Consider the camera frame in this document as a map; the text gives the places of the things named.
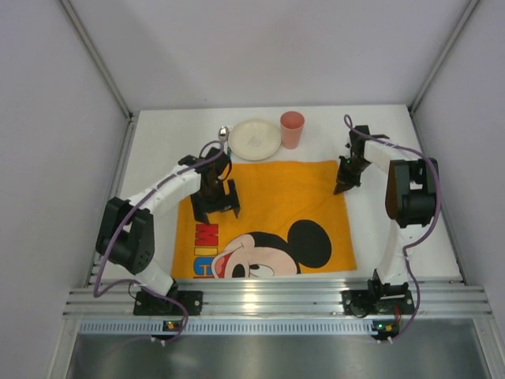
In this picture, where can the left aluminium frame post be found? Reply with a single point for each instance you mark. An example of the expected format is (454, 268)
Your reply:
(95, 56)

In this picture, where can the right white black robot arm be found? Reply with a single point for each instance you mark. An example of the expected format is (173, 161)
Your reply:
(412, 198)

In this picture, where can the perforated cable duct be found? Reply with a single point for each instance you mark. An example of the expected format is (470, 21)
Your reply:
(239, 327)

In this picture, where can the aluminium frame post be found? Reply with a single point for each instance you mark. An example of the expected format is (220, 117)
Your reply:
(442, 57)
(95, 56)

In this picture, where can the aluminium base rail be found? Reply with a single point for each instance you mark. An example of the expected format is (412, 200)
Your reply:
(299, 297)

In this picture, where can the orange cartoon mouse placemat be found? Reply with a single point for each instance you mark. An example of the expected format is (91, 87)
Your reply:
(291, 222)

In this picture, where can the pink plastic cup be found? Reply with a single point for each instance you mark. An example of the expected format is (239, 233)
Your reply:
(292, 124)

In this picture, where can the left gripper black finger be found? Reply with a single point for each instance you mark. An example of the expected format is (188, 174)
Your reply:
(232, 200)
(199, 209)

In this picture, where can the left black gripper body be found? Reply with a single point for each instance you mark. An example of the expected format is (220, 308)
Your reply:
(215, 201)

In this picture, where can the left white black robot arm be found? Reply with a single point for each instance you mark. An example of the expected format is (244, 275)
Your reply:
(126, 234)

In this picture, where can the spoon with green handle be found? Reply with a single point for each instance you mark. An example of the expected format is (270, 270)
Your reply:
(223, 135)

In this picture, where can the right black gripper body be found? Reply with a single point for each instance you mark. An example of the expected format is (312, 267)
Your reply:
(349, 174)

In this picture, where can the right aluminium frame post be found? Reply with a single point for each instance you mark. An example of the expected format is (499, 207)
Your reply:
(442, 57)

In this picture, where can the cream round plate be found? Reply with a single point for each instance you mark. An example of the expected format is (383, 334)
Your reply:
(254, 139)

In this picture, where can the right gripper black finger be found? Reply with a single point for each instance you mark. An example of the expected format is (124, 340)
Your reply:
(349, 186)
(339, 188)

